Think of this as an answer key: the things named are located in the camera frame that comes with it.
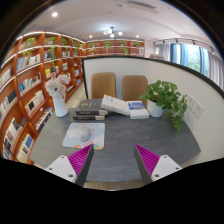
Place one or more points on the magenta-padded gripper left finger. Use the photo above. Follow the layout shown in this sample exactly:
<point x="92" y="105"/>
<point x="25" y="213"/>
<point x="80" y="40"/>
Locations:
<point x="60" y="166"/>

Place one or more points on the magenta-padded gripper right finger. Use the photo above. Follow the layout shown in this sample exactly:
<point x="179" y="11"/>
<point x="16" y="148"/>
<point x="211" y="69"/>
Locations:
<point x="165" y="166"/>

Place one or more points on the white computer mouse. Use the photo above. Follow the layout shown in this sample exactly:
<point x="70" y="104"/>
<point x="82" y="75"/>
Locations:
<point x="84" y="133"/>

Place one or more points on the pastel sun-print mouse pad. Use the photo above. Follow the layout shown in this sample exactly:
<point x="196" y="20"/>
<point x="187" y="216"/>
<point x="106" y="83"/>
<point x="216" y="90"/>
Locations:
<point x="98" y="133"/>

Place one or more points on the green plant in white pot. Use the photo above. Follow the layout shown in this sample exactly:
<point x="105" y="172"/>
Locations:
<point x="155" y="110"/>

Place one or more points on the blue-and-white cover book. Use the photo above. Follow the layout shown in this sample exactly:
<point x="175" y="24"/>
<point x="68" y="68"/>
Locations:
<point x="138" y="113"/>

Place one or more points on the white vase with pink flowers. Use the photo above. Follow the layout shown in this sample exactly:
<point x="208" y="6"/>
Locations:
<point x="60" y="106"/>

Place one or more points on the thick white book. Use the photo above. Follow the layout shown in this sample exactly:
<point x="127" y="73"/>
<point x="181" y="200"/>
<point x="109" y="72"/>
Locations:
<point x="115" y="105"/>

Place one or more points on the tan upholstered chair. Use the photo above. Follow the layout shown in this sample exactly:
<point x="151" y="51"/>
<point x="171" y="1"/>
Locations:
<point x="103" y="85"/>
<point x="133" y="88"/>

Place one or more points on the orange wooden bookshelf unit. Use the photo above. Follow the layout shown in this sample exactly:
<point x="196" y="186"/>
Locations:
<point x="30" y="80"/>

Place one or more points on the window with curtains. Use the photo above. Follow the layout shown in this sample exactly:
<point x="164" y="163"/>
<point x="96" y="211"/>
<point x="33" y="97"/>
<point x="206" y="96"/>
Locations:
<point x="193" y="56"/>

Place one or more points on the ceiling chandelier light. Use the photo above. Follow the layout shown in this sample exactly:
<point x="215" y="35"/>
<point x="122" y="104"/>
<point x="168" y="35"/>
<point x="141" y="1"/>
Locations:
<point x="112" y="33"/>

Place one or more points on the recessed ceiling spotlights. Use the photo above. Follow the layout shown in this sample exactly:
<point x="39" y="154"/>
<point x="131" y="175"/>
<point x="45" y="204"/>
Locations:
<point x="54" y="14"/>

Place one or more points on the white wall socket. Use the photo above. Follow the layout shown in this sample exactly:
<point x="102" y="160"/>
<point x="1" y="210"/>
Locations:
<point x="198" y="109"/>
<point x="190" y="101"/>

